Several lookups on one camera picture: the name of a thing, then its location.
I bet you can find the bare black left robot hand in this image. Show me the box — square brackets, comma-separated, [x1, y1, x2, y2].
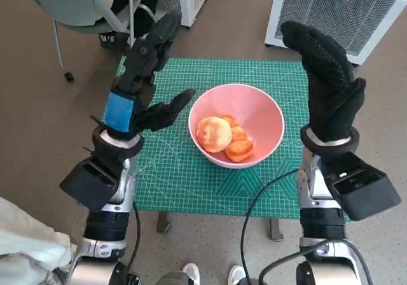
[90, 10, 197, 141]

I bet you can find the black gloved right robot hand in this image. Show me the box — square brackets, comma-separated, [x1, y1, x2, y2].
[280, 20, 367, 143]

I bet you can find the pink bowl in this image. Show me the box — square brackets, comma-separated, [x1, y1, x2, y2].
[188, 83, 286, 170]

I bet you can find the round toy bread bun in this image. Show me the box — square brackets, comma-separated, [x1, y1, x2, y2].
[197, 116, 233, 154]

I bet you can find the long orange toy bread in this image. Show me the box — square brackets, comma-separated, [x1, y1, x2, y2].
[221, 115, 255, 163]

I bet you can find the person's black shoe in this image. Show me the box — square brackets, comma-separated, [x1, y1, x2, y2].
[98, 32, 128, 48]

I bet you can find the green cutting mat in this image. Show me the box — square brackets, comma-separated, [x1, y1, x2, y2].
[116, 57, 312, 218]

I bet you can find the large white vented unit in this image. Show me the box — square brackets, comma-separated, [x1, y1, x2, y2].
[264, 0, 407, 66]

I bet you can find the dark table leg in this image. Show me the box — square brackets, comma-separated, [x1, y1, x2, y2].
[155, 211, 172, 234]
[269, 218, 284, 242]

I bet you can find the grey office chair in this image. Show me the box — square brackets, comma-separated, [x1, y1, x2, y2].
[15, 0, 166, 83]

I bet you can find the black connector box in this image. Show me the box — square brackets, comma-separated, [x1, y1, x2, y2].
[113, 261, 142, 285]

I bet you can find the white rounded foot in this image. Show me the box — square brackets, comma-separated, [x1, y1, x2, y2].
[228, 265, 247, 285]
[181, 262, 201, 285]

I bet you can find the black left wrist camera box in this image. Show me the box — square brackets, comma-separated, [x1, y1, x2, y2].
[59, 157, 123, 212]

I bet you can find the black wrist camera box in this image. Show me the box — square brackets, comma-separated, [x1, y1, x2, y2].
[59, 157, 123, 212]
[324, 153, 402, 221]

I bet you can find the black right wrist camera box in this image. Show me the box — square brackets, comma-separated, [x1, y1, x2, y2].
[324, 153, 402, 221]

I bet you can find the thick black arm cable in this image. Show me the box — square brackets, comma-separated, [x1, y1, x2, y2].
[127, 200, 142, 278]

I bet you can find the long black robot cable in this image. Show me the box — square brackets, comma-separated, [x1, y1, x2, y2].
[240, 169, 300, 285]

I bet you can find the looped black shoulder cable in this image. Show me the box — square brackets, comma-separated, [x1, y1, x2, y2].
[257, 239, 375, 285]

